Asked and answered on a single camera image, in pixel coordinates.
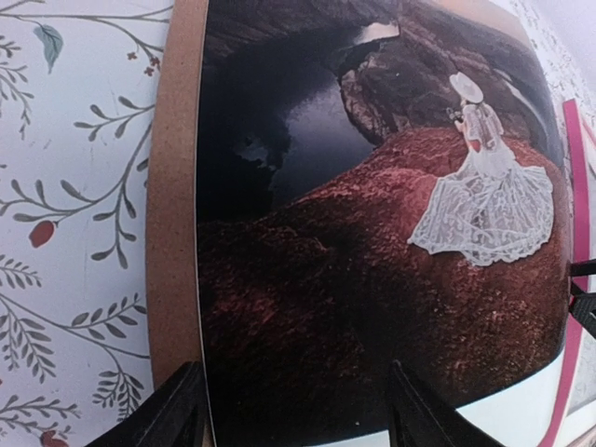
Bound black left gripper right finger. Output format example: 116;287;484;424
386;360;501;447

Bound brown cardboard backing board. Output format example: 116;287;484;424
145;1;208;386

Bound landscape photo print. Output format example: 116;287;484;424
196;1;572;446

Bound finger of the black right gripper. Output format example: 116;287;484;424
569;260;596;335

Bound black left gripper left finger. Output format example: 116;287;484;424
88;361;207;447

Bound pink wooden picture frame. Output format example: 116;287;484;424
541;100;595;446

